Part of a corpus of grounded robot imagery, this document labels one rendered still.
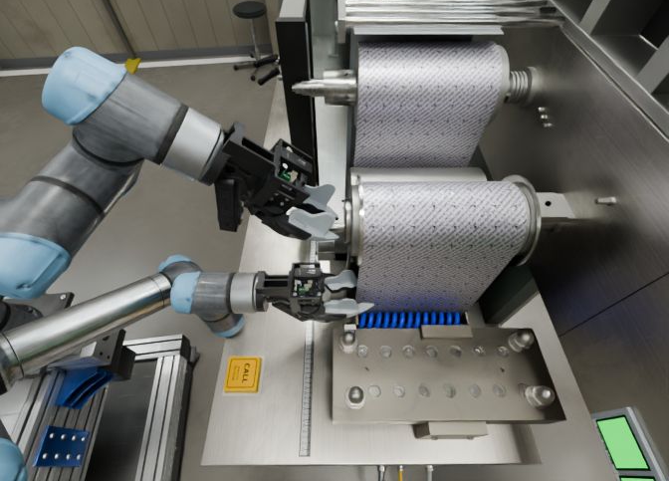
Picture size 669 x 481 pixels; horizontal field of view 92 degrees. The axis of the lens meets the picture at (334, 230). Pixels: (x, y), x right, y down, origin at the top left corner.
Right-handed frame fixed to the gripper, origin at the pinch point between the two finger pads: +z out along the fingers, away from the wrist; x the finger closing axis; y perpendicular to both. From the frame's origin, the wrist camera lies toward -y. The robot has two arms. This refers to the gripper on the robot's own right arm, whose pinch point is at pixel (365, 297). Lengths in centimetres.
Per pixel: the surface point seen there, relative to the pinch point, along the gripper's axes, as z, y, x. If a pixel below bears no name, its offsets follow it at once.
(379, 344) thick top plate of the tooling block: 2.7, -6.0, -7.1
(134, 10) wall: -194, -64, 322
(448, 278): 13.5, 8.0, -0.2
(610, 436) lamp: 29.4, 8.3, -23.2
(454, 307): 18.2, -4.4, -0.2
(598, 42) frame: 31, 37, 22
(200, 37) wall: -143, -91, 328
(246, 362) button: -25.4, -16.6, -7.9
